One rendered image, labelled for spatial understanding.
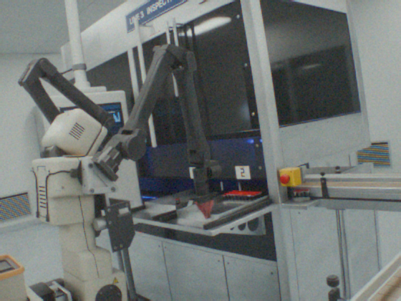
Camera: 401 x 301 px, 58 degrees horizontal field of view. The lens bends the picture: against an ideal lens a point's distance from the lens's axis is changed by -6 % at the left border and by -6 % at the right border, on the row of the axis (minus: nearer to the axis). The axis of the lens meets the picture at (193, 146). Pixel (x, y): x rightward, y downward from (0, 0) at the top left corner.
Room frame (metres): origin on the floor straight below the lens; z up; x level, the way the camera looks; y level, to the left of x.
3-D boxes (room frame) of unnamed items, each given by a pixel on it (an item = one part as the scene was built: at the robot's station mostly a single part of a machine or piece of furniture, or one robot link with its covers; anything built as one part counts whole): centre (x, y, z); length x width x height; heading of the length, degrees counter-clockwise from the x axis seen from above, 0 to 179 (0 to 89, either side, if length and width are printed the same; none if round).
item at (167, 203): (1.95, 0.08, 0.90); 0.34 x 0.26 x 0.04; 130
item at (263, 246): (2.41, 0.34, 0.73); 1.98 x 0.01 x 0.25; 40
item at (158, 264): (2.71, -0.05, 0.44); 2.06 x 1.00 x 0.88; 40
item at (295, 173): (1.58, -0.39, 0.99); 0.08 x 0.07 x 0.07; 130
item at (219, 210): (1.65, -0.10, 0.90); 0.34 x 0.26 x 0.04; 131
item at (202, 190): (1.48, -0.01, 1.01); 0.10 x 0.07 x 0.07; 130
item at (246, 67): (1.67, -0.28, 1.40); 0.04 x 0.01 x 0.80; 40
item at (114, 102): (2.25, 0.61, 1.19); 0.50 x 0.19 x 0.78; 132
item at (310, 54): (1.93, -0.70, 1.50); 0.85 x 0.01 x 0.59; 130
